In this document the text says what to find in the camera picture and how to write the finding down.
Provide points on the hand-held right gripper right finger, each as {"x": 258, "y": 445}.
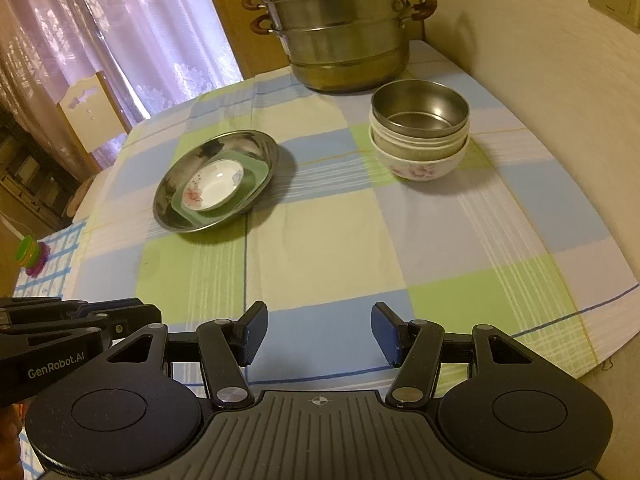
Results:
{"x": 387, "y": 333}

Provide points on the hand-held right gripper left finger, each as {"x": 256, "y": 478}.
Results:
{"x": 252, "y": 333}

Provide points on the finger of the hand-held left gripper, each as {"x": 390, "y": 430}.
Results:
{"x": 125, "y": 312}
{"x": 50, "y": 335}

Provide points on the small white floral saucer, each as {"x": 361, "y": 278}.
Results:
{"x": 215, "y": 182}

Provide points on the green square plastic plate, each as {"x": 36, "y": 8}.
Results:
{"x": 251, "y": 170}

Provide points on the white floral ceramic bowl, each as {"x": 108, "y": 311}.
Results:
{"x": 420, "y": 167}

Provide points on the oval stainless steel plate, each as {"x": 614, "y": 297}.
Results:
{"x": 240, "y": 142}

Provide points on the cream plastic bowl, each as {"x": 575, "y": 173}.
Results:
{"x": 390, "y": 137}

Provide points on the stainless steel bowl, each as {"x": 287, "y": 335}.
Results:
{"x": 420, "y": 105}

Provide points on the blue checked white cloth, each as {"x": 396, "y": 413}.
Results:
{"x": 50, "y": 270}

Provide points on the checkered pastel tablecloth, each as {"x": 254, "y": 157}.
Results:
{"x": 350, "y": 260}

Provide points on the stacked colourful plastic cups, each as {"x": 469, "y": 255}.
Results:
{"x": 30, "y": 252}

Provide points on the black metal rack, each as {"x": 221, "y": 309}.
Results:
{"x": 30, "y": 175}

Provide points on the white wooden chair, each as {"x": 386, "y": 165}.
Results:
{"x": 85, "y": 110}

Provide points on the stainless steel steamer pot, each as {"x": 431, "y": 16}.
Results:
{"x": 345, "y": 45}

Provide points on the pink lace curtain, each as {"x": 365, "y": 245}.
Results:
{"x": 150, "y": 20}

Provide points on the brown wooden door frame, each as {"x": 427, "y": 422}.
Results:
{"x": 240, "y": 20}

